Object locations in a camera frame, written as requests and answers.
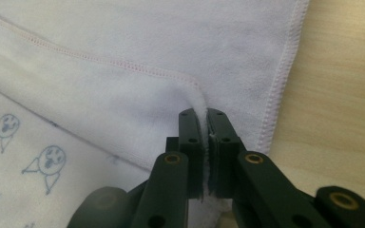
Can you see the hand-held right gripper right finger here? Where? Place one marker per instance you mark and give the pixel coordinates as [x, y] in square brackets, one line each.
[223, 148]

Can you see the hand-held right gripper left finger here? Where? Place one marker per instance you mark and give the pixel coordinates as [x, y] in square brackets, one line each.
[190, 152]

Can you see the white towel with face print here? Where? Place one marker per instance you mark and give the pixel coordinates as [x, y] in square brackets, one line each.
[114, 79]

